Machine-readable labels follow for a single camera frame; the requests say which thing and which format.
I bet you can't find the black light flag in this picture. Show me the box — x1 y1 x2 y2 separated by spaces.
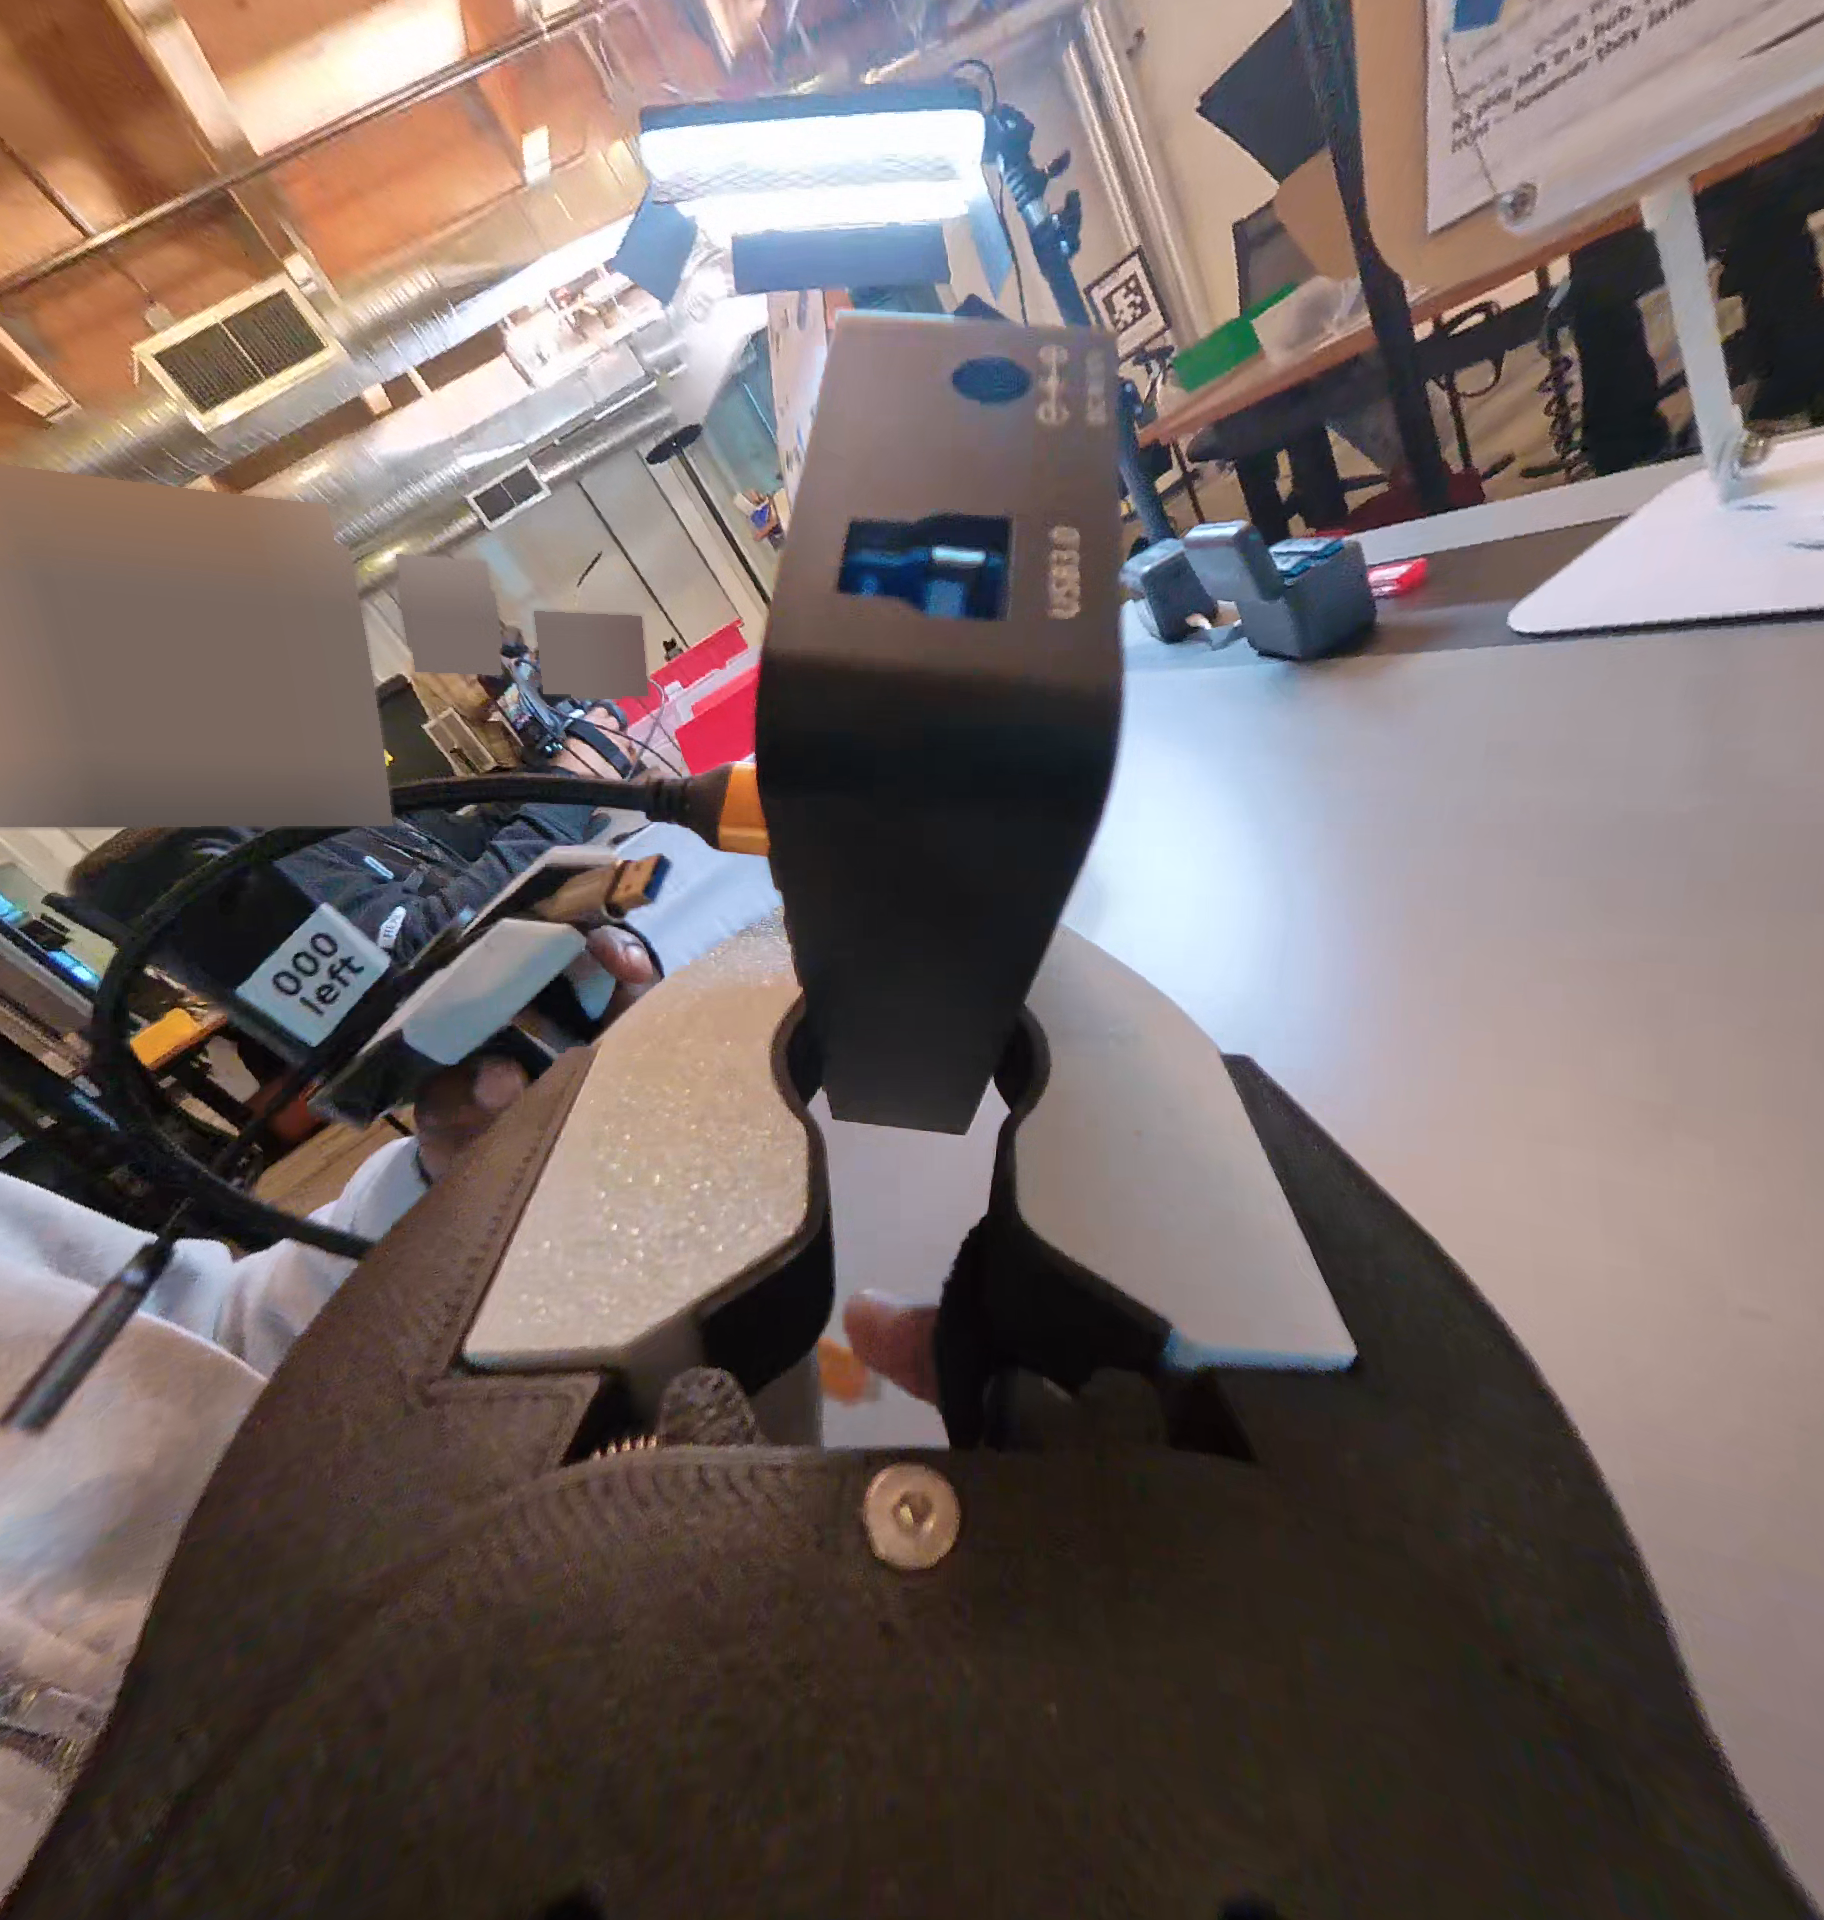
1196 7 1357 182

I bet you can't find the black usb hub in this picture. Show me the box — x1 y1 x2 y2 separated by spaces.
754 310 1128 1133

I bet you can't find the person's left hand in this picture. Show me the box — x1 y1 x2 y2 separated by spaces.
409 921 667 1187

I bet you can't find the person's right hand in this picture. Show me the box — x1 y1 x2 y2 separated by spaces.
839 1292 942 1404

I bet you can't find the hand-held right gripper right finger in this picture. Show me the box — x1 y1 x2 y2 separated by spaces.
935 928 1360 1449

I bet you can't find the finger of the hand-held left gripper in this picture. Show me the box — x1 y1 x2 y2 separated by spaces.
403 845 623 961
313 915 587 1126

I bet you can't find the silver ventilation duct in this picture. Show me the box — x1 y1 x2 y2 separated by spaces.
12 285 657 504

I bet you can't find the black light stand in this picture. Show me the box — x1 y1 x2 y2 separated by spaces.
985 102 1187 549

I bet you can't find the black round-headed pole stand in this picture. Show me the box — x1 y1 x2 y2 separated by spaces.
1290 0 1452 511

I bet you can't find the green plastic bin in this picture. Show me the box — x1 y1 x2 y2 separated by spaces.
1171 285 1304 395

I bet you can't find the wooden table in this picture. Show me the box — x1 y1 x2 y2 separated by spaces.
1136 224 1649 496

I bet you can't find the fiducial marker tag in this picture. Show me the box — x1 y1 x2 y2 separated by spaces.
1084 247 1173 339

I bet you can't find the person's white hoodie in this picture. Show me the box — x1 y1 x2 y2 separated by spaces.
0 1155 403 1920

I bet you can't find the wooden poster board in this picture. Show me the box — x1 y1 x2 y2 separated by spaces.
1279 127 1824 302

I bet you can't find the grey metal drawstring tip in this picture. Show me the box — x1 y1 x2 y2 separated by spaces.
0 1200 202 1430

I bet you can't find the red plastic bin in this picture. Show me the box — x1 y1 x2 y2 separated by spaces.
649 622 772 737

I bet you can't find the black usb cable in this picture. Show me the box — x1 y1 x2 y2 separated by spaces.
90 831 671 1260

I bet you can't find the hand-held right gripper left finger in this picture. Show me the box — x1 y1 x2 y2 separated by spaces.
458 929 838 1404

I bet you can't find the led light panel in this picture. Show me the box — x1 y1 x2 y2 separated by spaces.
634 81 1011 293

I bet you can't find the black floor lamp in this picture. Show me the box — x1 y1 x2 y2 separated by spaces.
657 426 777 601

